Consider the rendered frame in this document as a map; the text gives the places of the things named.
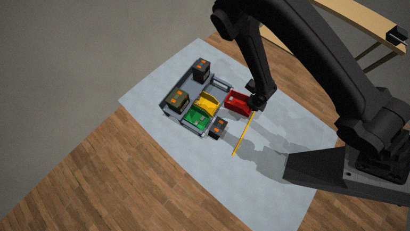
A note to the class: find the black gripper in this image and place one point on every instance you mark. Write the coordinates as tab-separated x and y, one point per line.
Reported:
255	105

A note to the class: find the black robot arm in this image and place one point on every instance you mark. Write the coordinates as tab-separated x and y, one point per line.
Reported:
371	119

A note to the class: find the dark grey shelf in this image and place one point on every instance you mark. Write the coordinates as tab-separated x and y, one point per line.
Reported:
194	89

